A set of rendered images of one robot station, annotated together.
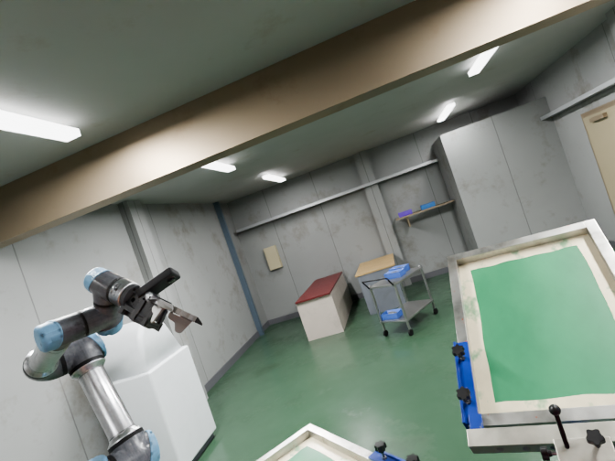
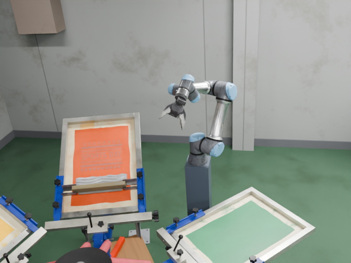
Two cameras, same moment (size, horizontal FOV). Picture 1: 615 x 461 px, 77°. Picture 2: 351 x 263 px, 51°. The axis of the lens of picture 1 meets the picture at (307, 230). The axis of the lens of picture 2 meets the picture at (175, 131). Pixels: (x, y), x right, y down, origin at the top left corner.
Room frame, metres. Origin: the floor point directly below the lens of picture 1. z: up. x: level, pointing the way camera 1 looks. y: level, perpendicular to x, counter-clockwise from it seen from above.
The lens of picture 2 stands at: (1.05, -1.55, 2.71)
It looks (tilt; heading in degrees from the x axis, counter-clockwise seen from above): 27 degrees down; 91
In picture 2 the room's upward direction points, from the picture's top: 4 degrees counter-clockwise
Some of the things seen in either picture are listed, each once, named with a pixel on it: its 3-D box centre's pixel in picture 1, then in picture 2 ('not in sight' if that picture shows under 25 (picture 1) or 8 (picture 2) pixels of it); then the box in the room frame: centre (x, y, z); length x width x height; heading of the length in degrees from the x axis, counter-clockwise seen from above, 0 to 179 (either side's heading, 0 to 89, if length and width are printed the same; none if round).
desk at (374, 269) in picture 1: (382, 282); not in sight; (7.76, -1.07, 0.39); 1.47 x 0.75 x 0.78; 168
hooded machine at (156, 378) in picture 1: (152, 391); not in sight; (4.16, 2.14, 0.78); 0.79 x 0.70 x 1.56; 168
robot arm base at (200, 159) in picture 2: not in sight; (197, 155); (1.17, 0.87, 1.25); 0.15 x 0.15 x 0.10
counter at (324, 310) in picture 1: (327, 302); not in sight; (7.72, 0.10, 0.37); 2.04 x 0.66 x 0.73; 168
